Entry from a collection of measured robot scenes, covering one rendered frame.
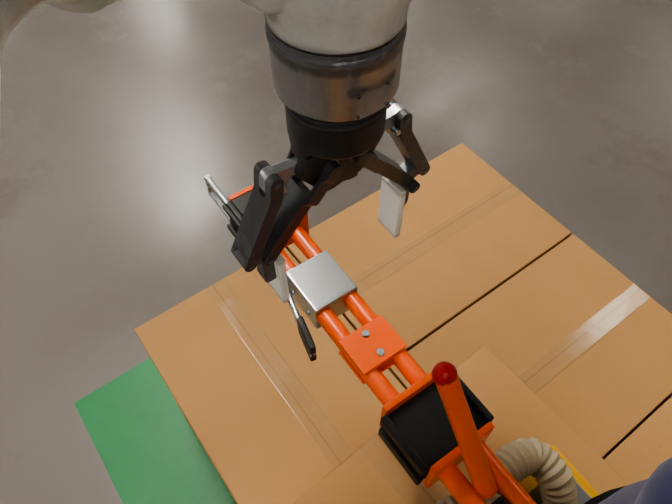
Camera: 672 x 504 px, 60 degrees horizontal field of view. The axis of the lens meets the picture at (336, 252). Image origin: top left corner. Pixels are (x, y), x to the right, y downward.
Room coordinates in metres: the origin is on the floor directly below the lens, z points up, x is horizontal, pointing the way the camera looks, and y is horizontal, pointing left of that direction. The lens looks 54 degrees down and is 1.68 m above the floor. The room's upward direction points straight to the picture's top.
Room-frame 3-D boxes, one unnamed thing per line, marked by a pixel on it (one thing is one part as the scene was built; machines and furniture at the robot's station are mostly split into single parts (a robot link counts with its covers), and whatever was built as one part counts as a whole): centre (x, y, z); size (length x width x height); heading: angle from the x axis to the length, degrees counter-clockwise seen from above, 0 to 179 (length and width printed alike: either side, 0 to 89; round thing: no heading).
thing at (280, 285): (0.30, 0.06, 1.24); 0.03 x 0.01 x 0.07; 35
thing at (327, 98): (0.34, 0.00, 1.45); 0.09 x 0.09 x 0.06
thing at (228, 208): (0.43, 0.10, 1.07); 0.31 x 0.03 x 0.05; 35
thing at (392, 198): (0.38, -0.06, 1.24); 0.03 x 0.01 x 0.07; 35
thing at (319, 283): (0.39, 0.02, 1.07); 0.07 x 0.07 x 0.04; 35
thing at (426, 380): (0.21, -0.11, 1.07); 0.10 x 0.08 x 0.06; 125
